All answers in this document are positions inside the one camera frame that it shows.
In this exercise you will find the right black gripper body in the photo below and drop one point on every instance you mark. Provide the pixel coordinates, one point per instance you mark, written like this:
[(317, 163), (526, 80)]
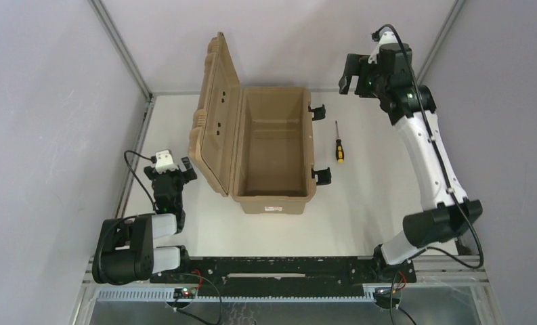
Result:
[(363, 76)]

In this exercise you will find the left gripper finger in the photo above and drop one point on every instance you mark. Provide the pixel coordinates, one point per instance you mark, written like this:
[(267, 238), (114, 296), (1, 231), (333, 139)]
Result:
[(188, 174), (150, 172)]

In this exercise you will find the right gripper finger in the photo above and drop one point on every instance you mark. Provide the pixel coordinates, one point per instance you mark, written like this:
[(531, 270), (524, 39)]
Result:
[(349, 82), (356, 65)]

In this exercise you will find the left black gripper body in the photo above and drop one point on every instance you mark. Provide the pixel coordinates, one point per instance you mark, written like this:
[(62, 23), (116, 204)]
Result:
[(170, 175)]

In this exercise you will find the black yellow screwdriver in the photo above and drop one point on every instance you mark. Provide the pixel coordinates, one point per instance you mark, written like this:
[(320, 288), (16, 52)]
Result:
[(339, 151)]

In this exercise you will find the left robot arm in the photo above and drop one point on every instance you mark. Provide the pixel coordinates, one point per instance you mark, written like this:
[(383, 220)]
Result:
[(126, 251)]

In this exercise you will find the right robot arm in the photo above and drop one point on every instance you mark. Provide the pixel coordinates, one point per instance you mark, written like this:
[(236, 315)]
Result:
[(447, 211)]

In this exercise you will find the tan plastic storage bin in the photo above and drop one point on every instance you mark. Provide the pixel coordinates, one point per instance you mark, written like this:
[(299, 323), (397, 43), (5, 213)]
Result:
[(255, 144)]

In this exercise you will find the small circuit board with leds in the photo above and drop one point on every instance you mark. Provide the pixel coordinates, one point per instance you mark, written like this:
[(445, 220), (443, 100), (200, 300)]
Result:
[(184, 293)]

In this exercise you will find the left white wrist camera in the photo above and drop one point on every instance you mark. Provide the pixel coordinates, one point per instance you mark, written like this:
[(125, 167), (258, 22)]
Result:
[(164, 161)]

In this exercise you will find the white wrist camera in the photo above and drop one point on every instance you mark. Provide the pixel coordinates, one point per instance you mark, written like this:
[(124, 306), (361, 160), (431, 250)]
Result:
[(164, 161), (385, 38)]

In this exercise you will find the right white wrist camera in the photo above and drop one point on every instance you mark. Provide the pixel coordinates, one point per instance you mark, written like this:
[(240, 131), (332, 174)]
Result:
[(385, 38)]

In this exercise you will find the right aluminium corner post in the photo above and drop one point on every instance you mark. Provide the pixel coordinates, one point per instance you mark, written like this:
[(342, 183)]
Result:
[(443, 32)]

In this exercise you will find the aluminium corner post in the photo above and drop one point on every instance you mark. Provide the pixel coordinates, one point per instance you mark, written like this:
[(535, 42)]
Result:
[(443, 32), (119, 44)]

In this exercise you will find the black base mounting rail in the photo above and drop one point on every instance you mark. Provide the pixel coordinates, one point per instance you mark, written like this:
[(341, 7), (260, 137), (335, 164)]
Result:
[(286, 277)]

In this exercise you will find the left aluminium corner post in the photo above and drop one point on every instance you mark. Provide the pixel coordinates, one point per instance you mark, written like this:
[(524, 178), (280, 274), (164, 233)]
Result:
[(119, 44)]

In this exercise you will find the aluminium frame front rail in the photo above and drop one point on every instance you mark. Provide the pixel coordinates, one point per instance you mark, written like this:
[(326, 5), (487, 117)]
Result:
[(431, 272)]

